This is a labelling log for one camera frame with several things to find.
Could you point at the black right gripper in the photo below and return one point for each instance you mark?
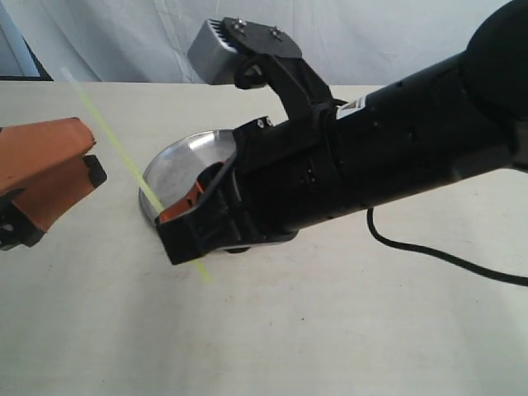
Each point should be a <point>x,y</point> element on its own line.
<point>281,179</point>

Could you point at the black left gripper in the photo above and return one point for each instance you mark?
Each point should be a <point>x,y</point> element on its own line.
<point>47,157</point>

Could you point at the thin green straw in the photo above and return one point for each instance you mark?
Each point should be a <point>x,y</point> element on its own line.
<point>128,181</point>

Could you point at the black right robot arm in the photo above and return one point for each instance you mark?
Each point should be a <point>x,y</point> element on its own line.
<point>457,119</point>

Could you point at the round silver metal plate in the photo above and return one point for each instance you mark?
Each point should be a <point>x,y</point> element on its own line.
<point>172,172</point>

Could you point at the white softbox panel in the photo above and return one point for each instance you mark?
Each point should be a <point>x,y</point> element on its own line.
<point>16,59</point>

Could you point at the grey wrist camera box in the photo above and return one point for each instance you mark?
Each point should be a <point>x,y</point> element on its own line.
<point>211,55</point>

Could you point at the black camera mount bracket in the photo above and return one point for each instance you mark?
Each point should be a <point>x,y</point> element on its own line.
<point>270,57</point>

